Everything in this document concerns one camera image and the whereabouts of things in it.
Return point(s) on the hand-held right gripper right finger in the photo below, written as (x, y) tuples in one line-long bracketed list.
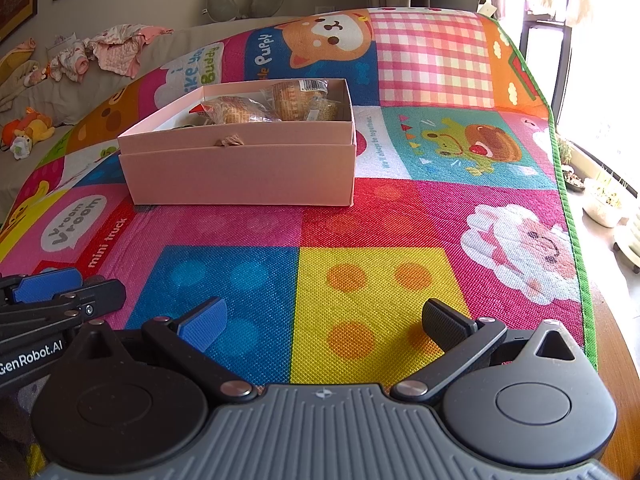
[(445, 325)]

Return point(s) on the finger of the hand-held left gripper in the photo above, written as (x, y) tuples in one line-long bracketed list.
[(100, 294), (47, 285)]

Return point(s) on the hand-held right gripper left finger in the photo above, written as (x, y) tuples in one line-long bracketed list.
[(202, 324)]

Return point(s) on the pink cardboard box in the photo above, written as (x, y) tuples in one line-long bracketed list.
[(240, 175)]

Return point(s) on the red snack packet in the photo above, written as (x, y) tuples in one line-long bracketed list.
[(199, 109)]

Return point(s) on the bread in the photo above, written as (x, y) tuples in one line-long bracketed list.
[(292, 100), (235, 110)]

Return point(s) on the colourful cartoon play mat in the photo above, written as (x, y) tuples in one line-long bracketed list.
[(350, 240)]

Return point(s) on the orange plush toy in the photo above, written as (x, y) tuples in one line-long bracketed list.
[(32, 127)]

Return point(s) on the beige sofa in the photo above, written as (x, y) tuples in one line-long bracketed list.
[(65, 95)]

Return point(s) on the dark plant dish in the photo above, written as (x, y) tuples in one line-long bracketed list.
[(574, 180)]

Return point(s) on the white plant pot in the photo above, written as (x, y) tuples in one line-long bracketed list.
[(602, 205)]

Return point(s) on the pale round plant pot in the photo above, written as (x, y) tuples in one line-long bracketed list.
[(630, 250)]

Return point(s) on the small potted plant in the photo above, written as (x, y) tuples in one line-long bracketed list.
[(566, 152)]

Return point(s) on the white pink baby garment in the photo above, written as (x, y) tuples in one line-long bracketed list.
[(70, 62)]

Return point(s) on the pink baby clothes pile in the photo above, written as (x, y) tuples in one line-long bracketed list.
[(125, 50)]

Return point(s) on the large framed wall picture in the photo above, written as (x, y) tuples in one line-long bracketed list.
[(17, 0)]

